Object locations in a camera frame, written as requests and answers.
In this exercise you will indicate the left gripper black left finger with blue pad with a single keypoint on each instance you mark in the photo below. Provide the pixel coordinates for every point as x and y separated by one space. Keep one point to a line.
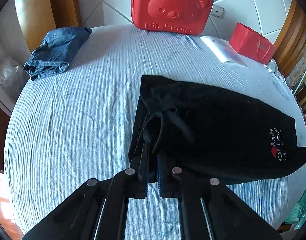
97 209

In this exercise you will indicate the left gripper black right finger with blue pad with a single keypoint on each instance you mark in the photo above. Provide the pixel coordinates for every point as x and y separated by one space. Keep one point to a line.
209 211

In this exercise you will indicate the black t-shirt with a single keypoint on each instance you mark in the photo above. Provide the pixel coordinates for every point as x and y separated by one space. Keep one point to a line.
213 132

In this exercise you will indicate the grey plush toy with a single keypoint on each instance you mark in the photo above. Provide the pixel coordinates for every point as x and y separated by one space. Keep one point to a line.
272 66

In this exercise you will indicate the white booklet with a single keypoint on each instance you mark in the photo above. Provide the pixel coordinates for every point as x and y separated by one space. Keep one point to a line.
223 51

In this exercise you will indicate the folded blue denim garment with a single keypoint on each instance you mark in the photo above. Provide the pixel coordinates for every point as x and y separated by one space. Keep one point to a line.
56 52

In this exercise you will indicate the clear plastic bag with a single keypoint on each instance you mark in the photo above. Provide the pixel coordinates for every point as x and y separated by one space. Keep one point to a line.
11 77

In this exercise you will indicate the red paper gift bag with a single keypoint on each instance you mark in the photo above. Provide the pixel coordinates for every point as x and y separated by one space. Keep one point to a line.
251 44

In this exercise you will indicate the red bear hard case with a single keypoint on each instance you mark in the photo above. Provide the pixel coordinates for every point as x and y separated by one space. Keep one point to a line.
177 16

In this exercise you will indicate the white wall socket panel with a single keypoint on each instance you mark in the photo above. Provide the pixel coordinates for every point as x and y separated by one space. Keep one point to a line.
217 11

